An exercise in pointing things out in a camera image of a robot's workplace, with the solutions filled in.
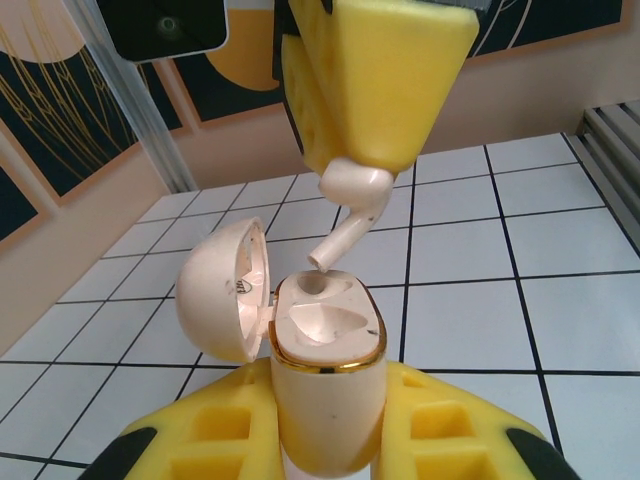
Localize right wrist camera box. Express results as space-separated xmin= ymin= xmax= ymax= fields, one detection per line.
xmin=97 ymin=0 xmax=231 ymax=65

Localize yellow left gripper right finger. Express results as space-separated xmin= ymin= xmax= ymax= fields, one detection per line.
xmin=377 ymin=362 xmax=569 ymax=480

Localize cream wireless earbud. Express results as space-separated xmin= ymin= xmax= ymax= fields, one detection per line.
xmin=306 ymin=155 xmax=395 ymax=275

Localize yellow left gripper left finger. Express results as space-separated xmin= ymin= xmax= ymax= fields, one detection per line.
xmin=92 ymin=360 xmax=284 ymax=480

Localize aluminium frame post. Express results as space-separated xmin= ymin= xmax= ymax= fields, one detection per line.
xmin=82 ymin=0 xmax=200 ymax=195

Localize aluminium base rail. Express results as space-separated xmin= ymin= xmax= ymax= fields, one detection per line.
xmin=579 ymin=102 xmax=640 ymax=147

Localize cream earbud charging case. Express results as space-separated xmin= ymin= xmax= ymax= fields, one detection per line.
xmin=175 ymin=216 xmax=390 ymax=480

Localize wall panel pink leaves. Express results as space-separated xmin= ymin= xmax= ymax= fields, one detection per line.
xmin=469 ymin=0 xmax=640 ymax=57

